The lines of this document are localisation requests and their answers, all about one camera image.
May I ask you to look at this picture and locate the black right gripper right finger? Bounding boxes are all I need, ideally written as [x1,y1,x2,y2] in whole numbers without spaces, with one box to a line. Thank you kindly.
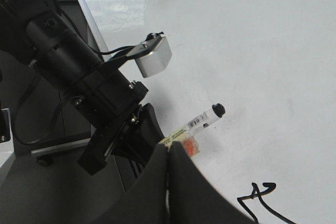
[168,142,254,223]

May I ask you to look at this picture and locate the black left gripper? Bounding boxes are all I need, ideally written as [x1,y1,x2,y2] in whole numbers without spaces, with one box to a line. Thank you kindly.
[72,70,164,175]

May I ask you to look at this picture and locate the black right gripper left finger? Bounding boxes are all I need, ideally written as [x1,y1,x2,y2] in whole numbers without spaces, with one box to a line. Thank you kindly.
[92,144,168,223]

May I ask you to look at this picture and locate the taped white whiteboard marker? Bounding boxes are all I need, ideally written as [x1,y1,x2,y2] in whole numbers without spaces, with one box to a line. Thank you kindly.
[159,103,226,157]

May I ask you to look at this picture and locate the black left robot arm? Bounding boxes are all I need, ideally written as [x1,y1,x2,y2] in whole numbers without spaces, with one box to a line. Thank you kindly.
[1,0,171,175]

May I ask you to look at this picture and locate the white whiteboard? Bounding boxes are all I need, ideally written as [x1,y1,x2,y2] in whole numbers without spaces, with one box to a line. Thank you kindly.
[85,0,335,223]

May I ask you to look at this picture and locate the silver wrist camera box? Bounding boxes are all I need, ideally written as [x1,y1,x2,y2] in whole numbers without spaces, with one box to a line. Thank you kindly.
[126,32,172,78]

